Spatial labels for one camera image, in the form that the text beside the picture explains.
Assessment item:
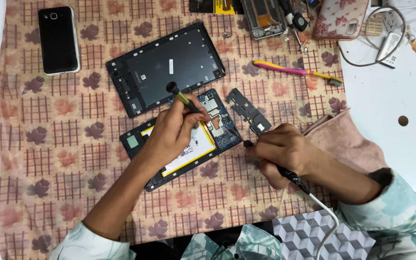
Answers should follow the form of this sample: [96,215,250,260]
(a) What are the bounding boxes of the black tablet back cover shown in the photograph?
[105,22,227,118]

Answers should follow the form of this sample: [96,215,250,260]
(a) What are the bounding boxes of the person's right hand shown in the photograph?
[245,123,317,191]

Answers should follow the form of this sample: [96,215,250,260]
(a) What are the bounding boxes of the person's pale green patterned shirt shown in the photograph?
[49,167,416,260]

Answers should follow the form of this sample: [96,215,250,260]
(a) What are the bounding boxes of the black plastic inner bracket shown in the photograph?
[225,88,272,137]

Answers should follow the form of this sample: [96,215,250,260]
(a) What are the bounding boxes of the black smartphone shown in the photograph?
[37,6,81,76]

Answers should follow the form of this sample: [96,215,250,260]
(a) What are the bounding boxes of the beige keypad part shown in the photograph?
[361,12,384,37]

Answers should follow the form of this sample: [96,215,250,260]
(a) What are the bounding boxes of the grey looped cable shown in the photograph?
[338,5,408,68]

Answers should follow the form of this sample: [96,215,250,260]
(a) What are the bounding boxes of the black green precision screwdriver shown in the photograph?
[165,81,213,123]

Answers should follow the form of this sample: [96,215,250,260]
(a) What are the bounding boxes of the checked floral table cloth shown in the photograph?
[0,0,349,260]

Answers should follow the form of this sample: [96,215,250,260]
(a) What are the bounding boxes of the floral phone case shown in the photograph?
[312,0,370,41]

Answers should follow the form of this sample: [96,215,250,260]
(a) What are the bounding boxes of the pink yellow toothbrush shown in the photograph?
[253,60,344,87]

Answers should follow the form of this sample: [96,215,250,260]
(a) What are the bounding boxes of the opened tablet with battery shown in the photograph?
[119,88,243,193]

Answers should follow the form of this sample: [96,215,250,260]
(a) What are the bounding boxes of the white phone battery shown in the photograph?
[376,31,410,69]

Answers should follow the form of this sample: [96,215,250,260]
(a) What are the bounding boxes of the person's left hand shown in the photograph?
[141,93,213,170]

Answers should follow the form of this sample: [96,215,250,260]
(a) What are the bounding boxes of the black handled screwdriver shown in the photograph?
[279,0,309,52]

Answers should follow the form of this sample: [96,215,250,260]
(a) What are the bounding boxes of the disassembled phone frame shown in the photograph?
[240,0,289,40]

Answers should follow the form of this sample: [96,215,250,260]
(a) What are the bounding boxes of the yellow black package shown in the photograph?
[188,0,245,15]

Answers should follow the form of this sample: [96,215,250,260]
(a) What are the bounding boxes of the black soldering iron white cable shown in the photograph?
[225,126,339,260]

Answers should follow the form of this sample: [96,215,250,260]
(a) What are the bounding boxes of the pink towel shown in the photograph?
[302,108,388,176]

